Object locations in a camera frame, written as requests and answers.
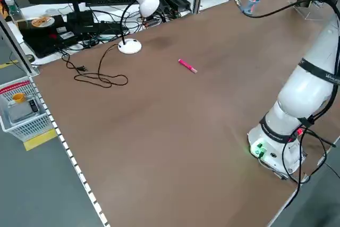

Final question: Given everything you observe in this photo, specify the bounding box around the clear acrylic storage rack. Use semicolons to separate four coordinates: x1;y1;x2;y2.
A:
288;0;335;21

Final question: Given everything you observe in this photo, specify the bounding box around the white desk lamp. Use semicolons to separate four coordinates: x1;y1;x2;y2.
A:
117;0;160;54

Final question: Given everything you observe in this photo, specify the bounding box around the black keyboard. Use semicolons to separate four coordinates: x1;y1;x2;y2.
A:
85;0;139;7

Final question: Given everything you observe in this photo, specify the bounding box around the small black computer box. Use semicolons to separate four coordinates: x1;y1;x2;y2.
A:
66;10;94;33

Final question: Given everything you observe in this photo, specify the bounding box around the pink highlighter pen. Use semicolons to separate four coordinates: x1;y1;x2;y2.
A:
178;58;198;74

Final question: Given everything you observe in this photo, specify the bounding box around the orange printed disc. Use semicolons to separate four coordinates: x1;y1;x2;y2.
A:
30;16;54;28

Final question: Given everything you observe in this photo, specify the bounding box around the clear plastic pen cup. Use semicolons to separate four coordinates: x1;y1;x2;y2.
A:
241;0;262;16

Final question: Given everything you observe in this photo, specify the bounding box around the black equipment case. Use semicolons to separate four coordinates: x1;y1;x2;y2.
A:
20;13;79;59

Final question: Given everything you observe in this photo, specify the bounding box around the clear plastic bottle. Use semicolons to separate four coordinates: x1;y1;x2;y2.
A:
4;0;22;23

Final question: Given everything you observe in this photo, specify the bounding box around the grey scale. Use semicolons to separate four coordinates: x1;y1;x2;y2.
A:
6;101;40;124

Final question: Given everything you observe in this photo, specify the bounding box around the white plastic basket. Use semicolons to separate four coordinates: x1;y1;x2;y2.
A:
0;75;58;142

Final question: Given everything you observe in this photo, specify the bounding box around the white slotted edge strip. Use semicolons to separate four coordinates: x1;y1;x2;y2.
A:
31;75;111;227

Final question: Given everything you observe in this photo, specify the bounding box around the black lamp cable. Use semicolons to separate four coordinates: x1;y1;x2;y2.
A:
62;44;129;89

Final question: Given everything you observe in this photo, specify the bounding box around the aluminium corner post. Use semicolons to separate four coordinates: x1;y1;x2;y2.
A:
0;14;40;76

